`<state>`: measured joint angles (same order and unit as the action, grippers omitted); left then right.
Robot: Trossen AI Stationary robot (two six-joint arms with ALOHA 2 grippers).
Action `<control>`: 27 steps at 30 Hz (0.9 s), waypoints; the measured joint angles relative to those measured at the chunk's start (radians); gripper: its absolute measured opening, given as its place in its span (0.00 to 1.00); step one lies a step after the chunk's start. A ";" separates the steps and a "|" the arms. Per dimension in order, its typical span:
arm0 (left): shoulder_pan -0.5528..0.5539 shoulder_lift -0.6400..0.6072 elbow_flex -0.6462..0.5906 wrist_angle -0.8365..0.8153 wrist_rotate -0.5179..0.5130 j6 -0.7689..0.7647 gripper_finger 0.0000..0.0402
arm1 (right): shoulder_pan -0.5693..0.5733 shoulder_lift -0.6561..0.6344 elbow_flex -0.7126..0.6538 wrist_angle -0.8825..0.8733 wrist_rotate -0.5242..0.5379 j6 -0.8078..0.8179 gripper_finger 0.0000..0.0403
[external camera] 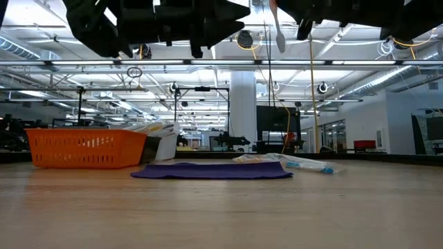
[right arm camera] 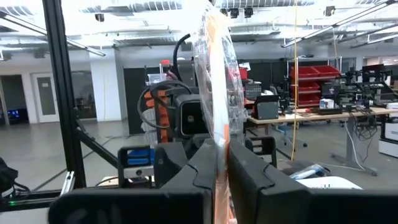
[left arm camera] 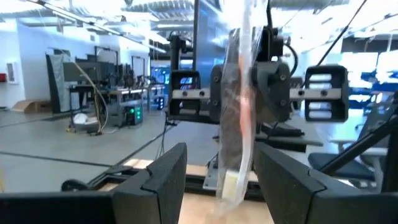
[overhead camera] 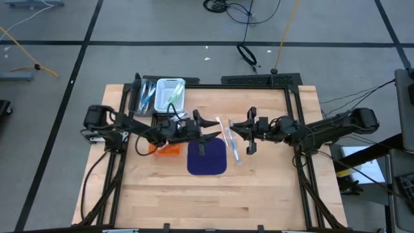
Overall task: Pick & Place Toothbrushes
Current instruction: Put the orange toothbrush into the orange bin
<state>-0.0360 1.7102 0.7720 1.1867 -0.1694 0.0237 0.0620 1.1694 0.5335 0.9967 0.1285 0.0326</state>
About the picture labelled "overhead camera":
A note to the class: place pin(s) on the purple toothbrush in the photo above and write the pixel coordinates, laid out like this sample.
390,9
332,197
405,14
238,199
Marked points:
184,114

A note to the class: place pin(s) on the black table clamp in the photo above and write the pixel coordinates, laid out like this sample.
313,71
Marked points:
166,228
260,228

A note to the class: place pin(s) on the white plastic basket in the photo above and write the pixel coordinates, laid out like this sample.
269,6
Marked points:
159,94

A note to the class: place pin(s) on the white paper sheet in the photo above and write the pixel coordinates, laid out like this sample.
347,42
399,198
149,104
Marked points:
368,170

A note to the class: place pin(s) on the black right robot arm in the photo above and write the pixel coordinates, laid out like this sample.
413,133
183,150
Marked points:
323,127

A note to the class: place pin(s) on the grey floor bar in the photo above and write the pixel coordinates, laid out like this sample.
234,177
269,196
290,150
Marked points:
16,77

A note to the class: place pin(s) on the black plastic basket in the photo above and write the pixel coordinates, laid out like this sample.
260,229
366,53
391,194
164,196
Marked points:
156,117

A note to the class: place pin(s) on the orange toothbrush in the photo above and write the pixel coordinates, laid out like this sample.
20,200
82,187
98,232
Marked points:
221,129
163,146

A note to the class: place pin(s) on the orange plastic basket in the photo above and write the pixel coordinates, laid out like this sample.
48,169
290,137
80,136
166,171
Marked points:
173,150

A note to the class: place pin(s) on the grey table foot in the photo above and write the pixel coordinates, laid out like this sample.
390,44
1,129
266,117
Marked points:
32,3

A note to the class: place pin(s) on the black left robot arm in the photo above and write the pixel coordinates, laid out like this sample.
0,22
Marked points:
136,127

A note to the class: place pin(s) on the black aluminium table frame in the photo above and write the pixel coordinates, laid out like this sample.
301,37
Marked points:
242,86

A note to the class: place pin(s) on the black diagonal beam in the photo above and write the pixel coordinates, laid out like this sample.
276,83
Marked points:
375,149

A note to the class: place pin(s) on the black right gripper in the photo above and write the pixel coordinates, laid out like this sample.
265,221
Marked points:
262,129

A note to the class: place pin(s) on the grey plastic basket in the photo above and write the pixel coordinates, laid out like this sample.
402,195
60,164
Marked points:
132,94

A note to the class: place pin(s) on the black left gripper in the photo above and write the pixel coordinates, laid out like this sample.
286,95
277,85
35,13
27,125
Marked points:
184,131

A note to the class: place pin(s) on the black caster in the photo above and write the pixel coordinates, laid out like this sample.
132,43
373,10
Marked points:
4,106

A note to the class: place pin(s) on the black floor stand foot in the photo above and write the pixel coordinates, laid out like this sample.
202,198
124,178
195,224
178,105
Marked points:
351,186

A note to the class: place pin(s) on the black perforated panel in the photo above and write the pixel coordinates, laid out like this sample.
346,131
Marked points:
192,80
258,80

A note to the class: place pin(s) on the dark blue-violet mat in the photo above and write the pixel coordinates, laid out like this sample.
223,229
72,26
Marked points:
210,161

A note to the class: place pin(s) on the grey cabinet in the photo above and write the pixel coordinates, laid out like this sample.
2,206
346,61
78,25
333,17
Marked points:
404,220

